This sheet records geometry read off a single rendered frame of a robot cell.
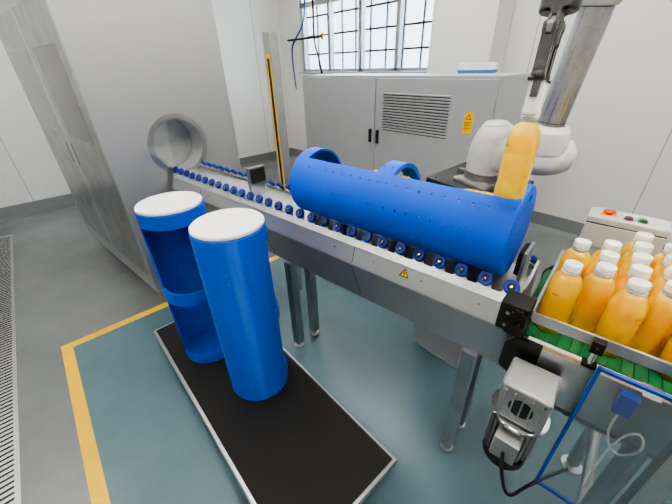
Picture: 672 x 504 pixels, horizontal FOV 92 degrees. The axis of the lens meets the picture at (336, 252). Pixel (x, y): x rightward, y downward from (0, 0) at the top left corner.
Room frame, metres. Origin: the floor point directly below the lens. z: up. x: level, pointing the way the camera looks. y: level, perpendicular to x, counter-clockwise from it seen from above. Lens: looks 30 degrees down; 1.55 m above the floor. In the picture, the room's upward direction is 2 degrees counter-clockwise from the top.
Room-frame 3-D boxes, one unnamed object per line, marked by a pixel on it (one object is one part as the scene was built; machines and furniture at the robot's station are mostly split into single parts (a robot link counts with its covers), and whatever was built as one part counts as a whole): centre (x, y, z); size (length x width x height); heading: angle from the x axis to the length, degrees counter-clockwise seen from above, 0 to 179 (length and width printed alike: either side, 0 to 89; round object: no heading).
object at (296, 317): (1.48, 0.25, 0.31); 0.06 x 0.06 x 0.63; 48
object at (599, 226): (0.92, -0.93, 1.05); 0.20 x 0.10 x 0.10; 48
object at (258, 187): (1.72, 0.42, 1.00); 0.10 x 0.04 x 0.15; 138
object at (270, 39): (2.07, 0.32, 0.85); 0.06 x 0.06 x 1.70; 48
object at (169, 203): (1.36, 0.73, 1.03); 0.28 x 0.28 x 0.01
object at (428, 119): (3.32, -0.58, 0.72); 2.15 x 0.54 x 1.45; 41
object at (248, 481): (1.10, 0.46, 0.08); 1.50 x 0.52 x 0.15; 41
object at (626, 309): (0.58, -0.68, 1.00); 0.07 x 0.07 x 0.19
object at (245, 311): (1.12, 0.41, 0.59); 0.28 x 0.28 x 0.88
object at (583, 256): (0.77, -0.68, 1.00); 0.07 x 0.07 x 0.19
